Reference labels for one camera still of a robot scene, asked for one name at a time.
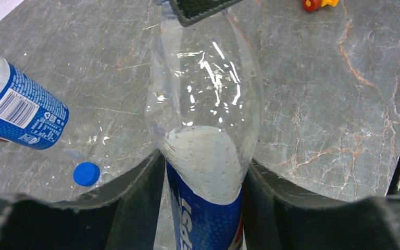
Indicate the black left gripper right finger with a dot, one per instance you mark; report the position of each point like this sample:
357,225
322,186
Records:
278,214

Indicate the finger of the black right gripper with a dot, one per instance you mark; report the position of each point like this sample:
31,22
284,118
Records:
189,12

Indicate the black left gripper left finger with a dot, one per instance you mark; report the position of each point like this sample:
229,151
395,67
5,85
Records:
121,214

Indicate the blue bottle cap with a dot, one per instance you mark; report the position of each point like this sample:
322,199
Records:
86,174

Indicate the Pepsi bottle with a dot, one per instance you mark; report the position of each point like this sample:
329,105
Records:
204,110
29,114

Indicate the red toy block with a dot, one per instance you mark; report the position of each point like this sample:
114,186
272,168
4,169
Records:
313,5

